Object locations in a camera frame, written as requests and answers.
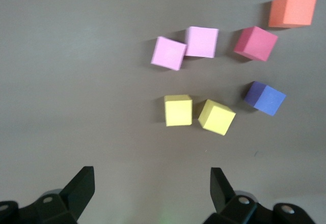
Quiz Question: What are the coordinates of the red foam cube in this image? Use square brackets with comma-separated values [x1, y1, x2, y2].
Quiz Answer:
[233, 25, 279, 62]

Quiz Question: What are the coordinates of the orange foam cube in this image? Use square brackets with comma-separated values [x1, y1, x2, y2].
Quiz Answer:
[267, 0, 318, 29]

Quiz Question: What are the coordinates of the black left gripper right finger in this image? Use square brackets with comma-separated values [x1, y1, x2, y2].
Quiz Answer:
[203, 167, 316, 224]

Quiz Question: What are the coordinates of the pink foam cube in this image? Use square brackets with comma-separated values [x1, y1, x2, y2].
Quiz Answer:
[150, 36, 188, 71]
[183, 26, 220, 59]

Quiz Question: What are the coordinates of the yellow foam cube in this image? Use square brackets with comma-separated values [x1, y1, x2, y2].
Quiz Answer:
[197, 99, 237, 136]
[163, 94, 193, 127]

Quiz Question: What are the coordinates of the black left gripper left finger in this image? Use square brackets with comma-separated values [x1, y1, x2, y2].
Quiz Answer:
[0, 166, 96, 224]

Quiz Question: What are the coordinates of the purple foam cube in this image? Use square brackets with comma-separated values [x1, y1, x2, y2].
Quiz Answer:
[243, 80, 287, 117]

